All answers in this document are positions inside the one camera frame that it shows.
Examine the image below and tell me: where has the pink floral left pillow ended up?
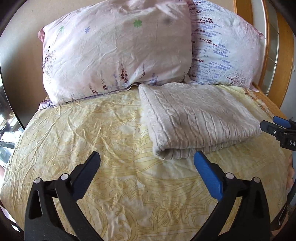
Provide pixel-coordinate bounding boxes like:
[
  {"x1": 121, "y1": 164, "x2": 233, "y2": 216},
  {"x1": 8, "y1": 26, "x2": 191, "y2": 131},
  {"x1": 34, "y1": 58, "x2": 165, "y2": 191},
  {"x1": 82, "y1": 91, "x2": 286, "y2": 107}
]
[{"x1": 38, "y1": 1, "x2": 192, "y2": 105}]

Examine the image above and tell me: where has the wooden framed window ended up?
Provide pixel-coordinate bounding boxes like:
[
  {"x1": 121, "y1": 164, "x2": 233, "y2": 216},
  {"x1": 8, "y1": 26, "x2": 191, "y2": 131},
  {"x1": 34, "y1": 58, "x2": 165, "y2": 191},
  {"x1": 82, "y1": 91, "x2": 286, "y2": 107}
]
[{"x1": 233, "y1": 1, "x2": 295, "y2": 108}]

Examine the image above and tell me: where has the right human hand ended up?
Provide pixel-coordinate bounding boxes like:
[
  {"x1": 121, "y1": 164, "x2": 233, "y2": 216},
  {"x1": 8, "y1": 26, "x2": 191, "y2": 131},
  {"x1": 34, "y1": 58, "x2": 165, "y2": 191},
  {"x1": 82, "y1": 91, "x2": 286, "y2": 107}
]
[{"x1": 286, "y1": 155, "x2": 295, "y2": 191}]

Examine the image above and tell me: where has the pink floral right pillow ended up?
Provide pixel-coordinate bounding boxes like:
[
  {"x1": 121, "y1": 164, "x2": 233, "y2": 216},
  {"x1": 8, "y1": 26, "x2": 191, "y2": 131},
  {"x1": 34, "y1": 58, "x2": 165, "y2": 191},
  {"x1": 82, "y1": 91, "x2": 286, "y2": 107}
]
[{"x1": 188, "y1": 1, "x2": 264, "y2": 89}]

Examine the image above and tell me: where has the pink floral pillow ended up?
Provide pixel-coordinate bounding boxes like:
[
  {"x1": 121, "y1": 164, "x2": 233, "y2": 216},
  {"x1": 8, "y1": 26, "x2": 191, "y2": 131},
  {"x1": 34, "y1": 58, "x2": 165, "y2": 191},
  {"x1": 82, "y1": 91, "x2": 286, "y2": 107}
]
[
  {"x1": 188, "y1": 1, "x2": 264, "y2": 89},
  {"x1": 38, "y1": 1, "x2": 192, "y2": 105}
]

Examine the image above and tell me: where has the beige cable knit sweater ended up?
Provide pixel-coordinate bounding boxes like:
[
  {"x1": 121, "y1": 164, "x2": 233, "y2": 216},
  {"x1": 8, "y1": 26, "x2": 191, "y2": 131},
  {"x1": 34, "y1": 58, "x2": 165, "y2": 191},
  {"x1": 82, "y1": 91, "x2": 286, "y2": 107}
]
[{"x1": 138, "y1": 83, "x2": 261, "y2": 160}]

